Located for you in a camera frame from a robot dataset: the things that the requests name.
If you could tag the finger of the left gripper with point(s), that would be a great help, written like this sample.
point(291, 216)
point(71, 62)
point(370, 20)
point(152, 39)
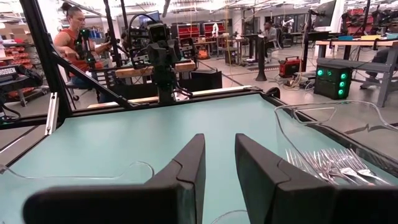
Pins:
point(138, 57)
point(187, 48)

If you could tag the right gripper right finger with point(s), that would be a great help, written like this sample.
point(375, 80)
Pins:
point(311, 205)

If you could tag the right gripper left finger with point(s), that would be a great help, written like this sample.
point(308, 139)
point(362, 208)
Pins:
point(140, 205)

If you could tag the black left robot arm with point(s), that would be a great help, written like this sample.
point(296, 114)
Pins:
point(164, 84)

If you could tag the wooden topped workbench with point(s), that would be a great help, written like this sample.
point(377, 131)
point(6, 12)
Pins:
point(136, 71)

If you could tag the red storage bins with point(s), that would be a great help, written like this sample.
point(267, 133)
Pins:
point(199, 31)
point(18, 53)

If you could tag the black box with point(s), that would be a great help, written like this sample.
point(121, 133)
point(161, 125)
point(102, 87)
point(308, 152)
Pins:
point(202, 80)

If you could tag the black rig strut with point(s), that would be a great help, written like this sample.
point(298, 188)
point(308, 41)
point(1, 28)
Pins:
point(93, 81)

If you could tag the person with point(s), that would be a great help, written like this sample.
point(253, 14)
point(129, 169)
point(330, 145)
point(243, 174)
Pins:
point(71, 46)
point(270, 34)

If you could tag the black pole stand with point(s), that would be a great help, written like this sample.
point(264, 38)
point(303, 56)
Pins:
point(261, 59)

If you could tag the green table mat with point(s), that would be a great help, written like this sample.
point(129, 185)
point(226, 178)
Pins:
point(155, 130)

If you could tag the red and black toolbox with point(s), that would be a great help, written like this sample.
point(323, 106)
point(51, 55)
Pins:
point(289, 67)

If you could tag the black computer with green lights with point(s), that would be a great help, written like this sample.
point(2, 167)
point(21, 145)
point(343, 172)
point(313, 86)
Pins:
point(332, 81)

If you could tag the dark monitor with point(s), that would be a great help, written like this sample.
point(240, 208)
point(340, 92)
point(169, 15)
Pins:
point(326, 14)

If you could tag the grey workbench with wooden top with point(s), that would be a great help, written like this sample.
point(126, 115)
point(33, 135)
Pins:
point(357, 67)

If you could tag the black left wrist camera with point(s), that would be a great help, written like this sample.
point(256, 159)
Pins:
point(157, 32)

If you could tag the black rig post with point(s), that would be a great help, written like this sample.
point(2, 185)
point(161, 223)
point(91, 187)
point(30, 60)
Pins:
point(46, 62)

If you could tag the white metal bracket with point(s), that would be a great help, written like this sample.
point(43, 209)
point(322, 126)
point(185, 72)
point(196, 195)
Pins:
point(52, 113)

